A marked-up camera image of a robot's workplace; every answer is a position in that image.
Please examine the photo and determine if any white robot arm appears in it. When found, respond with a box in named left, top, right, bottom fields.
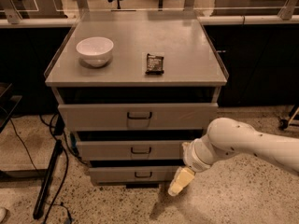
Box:
left=168, top=118, right=299, bottom=196

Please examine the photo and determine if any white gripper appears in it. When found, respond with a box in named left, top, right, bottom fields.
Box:
left=168, top=139, right=215, bottom=196

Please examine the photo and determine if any grey drawer cabinet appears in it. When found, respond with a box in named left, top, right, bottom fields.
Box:
left=44, top=9, right=230, bottom=189

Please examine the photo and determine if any white bowl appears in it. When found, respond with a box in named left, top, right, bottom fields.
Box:
left=76, top=36, right=114, bottom=67

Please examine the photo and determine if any black caster wheel frame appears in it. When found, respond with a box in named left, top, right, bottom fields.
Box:
left=279, top=105, right=299, bottom=130

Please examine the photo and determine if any dark snack packet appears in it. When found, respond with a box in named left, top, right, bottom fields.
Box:
left=145, top=53, right=164, bottom=75

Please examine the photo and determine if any black floor cable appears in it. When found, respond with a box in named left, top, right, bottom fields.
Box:
left=0, top=107, right=90, bottom=224

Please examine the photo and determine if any grey top drawer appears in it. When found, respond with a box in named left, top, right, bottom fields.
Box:
left=58, top=103, right=218, bottom=131

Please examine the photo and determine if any black desk leg bar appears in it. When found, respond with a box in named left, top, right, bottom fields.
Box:
left=33, top=140, right=63, bottom=219

